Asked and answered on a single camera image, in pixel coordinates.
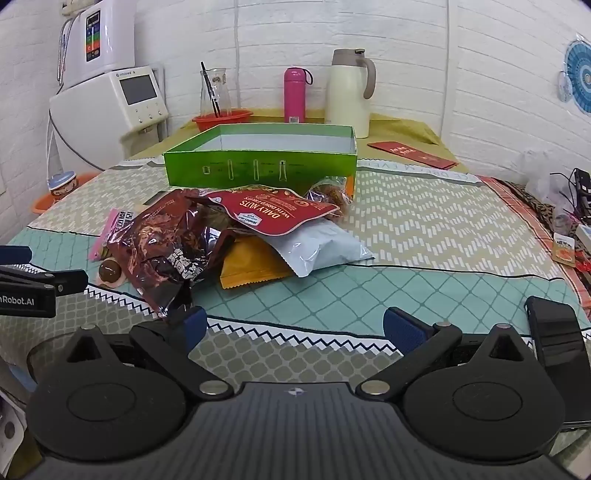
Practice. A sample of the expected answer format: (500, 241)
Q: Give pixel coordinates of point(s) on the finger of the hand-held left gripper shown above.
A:
(16, 254)
(69, 281)

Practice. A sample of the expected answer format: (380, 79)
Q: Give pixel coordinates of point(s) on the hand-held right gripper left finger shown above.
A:
(196, 321)

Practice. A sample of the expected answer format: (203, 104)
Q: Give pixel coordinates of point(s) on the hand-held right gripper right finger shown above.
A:
(404, 325)

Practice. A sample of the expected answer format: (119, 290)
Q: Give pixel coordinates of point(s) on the orange snack packet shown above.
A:
(249, 272)

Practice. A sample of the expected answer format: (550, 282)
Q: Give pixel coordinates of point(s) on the pink snack packet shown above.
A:
(113, 221)

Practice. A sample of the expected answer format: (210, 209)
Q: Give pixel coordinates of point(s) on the dark red foil snack bag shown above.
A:
(157, 240)

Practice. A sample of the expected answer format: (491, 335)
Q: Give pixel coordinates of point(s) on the white snack packet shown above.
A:
(318, 249)

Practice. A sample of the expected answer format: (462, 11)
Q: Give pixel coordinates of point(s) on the red nut packet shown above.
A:
(277, 210)

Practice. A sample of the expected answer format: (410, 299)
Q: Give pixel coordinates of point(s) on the clear orange-edged snack packet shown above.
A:
(330, 194)

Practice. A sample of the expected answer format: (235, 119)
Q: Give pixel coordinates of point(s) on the green cardboard box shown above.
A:
(258, 173)

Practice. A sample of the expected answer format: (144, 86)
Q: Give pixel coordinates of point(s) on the orange plastic basin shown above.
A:
(41, 204)

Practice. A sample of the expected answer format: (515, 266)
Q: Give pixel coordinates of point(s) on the stack of bowls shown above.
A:
(62, 184)

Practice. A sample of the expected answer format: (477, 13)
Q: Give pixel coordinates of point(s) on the patterned tablecloth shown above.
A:
(438, 230)

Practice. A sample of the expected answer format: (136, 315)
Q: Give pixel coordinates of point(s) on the black smartphone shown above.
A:
(554, 327)

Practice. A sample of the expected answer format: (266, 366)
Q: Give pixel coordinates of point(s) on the white appliance with screen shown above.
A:
(92, 115)

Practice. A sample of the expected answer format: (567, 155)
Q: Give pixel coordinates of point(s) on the red envelope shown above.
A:
(411, 154)

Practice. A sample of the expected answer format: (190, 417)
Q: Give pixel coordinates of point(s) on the small orange packet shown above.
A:
(563, 251)

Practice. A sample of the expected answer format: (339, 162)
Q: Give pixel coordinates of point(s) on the leopard print cloth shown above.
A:
(531, 198)

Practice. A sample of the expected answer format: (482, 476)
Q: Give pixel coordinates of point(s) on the red plastic basket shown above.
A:
(221, 121)

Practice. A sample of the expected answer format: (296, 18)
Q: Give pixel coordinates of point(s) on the clear plastic bag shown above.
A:
(542, 175)

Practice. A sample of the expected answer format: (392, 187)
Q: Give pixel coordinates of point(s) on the black straw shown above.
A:
(211, 99)
(208, 87)

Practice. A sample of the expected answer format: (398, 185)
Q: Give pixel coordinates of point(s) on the black power adapter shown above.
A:
(582, 184)

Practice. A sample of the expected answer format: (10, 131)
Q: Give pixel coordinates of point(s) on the clear glass carafe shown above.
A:
(222, 92)

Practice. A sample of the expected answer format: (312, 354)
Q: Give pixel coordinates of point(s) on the cream thermos jug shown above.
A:
(346, 101)

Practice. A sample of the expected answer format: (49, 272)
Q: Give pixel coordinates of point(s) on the pink thermos bottle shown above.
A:
(295, 97)

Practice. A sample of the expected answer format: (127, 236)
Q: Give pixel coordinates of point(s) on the white wall water purifier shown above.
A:
(111, 37)

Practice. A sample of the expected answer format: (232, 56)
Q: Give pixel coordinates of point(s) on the large blue round wall decoration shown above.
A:
(581, 76)

